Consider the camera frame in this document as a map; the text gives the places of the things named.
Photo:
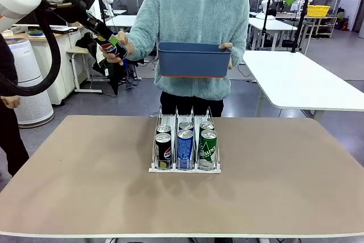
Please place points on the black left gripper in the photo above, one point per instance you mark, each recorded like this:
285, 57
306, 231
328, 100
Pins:
78, 5

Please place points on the black Pepsi can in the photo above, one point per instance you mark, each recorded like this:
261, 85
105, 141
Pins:
113, 49
163, 129
162, 152

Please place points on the blue plastic bin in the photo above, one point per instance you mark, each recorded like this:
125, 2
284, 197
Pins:
193, 61

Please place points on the person's left forearm teal sleeve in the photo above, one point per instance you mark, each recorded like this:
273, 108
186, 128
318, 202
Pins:
241, 43

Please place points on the person's right forearm teal sleeve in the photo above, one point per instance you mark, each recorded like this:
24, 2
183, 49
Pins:
142, 41

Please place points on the clear white can dispenser rack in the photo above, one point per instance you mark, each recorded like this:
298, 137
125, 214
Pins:
185, 169

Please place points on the person's right hand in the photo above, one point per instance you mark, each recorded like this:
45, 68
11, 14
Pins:
130, 49

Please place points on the person's left hand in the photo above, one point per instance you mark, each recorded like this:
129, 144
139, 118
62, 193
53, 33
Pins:
226, 45

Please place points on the bystander bare hand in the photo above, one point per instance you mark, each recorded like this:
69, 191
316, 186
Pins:
10, 102

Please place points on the black jacket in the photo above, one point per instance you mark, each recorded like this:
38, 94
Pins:
85, 41

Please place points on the white background desk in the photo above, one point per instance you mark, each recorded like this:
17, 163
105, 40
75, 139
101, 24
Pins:
122, 20

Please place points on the yellow plastic crate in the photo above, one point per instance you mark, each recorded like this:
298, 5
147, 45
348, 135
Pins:
318, 10

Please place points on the thick black tripod pole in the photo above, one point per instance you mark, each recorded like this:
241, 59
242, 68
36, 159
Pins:
299, 26

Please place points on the thin black tripod pole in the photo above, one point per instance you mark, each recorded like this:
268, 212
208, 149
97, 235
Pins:
267, 15

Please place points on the beige adjustable side table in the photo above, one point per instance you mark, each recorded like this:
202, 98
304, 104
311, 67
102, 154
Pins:
76, 51

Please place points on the white background table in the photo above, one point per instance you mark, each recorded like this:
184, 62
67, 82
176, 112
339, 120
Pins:
277, 25

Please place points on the cream garment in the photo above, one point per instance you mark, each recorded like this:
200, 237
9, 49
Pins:
101, 61

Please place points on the black keyboard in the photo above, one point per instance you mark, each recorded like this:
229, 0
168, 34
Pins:
64, 28

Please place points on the wooden low shelf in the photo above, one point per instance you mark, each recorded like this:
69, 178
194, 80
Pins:
327, 26

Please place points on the white office cabinet desk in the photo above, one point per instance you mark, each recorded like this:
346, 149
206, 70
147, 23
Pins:
66, 69

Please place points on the red fire extinguisher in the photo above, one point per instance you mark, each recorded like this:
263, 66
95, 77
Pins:
344, 24

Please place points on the green bowl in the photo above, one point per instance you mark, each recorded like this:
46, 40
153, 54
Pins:
35, 32

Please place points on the large white side table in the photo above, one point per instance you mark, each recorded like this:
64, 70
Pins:
298, 80

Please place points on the person in teal fleece jacket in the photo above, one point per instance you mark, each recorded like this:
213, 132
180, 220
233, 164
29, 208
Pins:
193, 12

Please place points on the white air purifier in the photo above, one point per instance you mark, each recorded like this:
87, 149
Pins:
31, 98

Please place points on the blue Pocari Sweat can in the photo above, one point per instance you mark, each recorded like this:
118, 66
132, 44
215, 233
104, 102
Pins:
186, 125
185, 149

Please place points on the bystander in dark clothes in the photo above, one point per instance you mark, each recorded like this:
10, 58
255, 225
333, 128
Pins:
11, 140

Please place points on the green Chilsung cider can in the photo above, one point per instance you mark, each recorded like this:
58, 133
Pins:
207, 125
207, 149

